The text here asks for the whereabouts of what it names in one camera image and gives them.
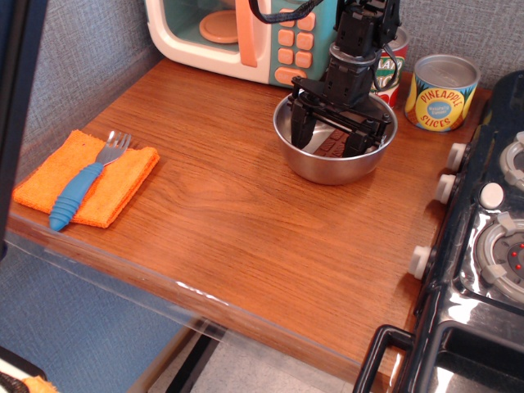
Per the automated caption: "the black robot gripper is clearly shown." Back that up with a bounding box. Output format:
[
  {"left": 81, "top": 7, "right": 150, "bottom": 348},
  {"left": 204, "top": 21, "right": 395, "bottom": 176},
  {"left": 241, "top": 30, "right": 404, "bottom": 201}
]
[{"left": 288, "top": 44, "right": 386, "bottom": 157}]

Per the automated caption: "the brown chocolate bar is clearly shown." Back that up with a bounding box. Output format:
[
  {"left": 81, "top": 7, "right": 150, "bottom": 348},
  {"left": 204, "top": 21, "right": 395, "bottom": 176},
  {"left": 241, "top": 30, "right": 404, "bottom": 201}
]
[{"left": 314, "top": 129, "right": 348, "bottom": 158}]

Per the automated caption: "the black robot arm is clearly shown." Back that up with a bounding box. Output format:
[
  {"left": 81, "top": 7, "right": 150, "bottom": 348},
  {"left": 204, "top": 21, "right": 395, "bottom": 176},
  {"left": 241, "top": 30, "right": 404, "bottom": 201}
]
[{"left": 289, "top": 1, "right": 400, "bottom": 157}]

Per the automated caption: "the silver metal pan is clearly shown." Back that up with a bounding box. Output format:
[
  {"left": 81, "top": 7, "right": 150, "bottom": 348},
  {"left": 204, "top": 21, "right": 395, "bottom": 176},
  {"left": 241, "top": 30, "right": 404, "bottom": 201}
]
[{"left": 273, "top": 95, "right": 398, "bottom": 185}]

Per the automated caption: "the tomato sauce can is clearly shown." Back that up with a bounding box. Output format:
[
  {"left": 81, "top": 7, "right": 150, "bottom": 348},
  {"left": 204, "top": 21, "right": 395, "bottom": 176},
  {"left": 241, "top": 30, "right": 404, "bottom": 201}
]
[{"left": 371, "top": 27, "right": 409, "bottom": 108}]

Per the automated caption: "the pineapple slices can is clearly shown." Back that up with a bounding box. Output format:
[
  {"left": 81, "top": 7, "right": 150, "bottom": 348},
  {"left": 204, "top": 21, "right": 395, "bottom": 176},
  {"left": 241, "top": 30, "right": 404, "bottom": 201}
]
[{"left": 404, "top": 54, "right": 481, "bottom": 133}]

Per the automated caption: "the white stove knob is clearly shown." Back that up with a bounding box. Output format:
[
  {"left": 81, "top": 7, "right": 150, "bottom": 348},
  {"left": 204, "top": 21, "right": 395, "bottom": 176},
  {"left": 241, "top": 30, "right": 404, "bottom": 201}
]
[
  {"left": 408, "top": 246, "right": 431, "bottom": 280},
  {"left": 446, "top": 143, "right": 468, "bottom": 172},
  {"left": 434, "top": 174, "right": 456, "bottom": 205}
]

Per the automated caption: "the teal toy microwave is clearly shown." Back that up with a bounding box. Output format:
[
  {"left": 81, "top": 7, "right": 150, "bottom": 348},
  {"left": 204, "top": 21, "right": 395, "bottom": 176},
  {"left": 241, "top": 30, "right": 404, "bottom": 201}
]
[{"left": 145, "top": 0, "right": 337, "bottom": 87}]

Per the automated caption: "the orange folded cloth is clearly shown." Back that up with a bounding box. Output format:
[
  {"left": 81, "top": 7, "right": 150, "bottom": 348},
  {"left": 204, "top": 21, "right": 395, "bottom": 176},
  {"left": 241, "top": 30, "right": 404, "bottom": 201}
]
[{"left": 12, "top": 130, "right": 160, "bottom": 231}]

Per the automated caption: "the black toy stove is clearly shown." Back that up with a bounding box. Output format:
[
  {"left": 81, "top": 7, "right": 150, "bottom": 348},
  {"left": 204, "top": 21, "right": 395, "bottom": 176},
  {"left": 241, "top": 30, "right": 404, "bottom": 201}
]
[{"left": 354, "top": 71, "right": 523, "bottom": 392}]

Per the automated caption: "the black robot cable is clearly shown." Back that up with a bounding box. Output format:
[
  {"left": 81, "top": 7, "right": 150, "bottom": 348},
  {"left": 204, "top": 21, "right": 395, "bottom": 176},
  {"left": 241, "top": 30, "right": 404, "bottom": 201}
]
[{"left": 247, "top": 0, "right": 324, "bottom": 25}]

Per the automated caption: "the blue handled fork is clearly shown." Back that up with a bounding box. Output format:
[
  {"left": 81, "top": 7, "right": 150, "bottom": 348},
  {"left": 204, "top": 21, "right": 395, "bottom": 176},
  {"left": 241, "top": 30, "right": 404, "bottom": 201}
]
[{"left": 49, "top": 131, "right": 132, "bottom": 231}]

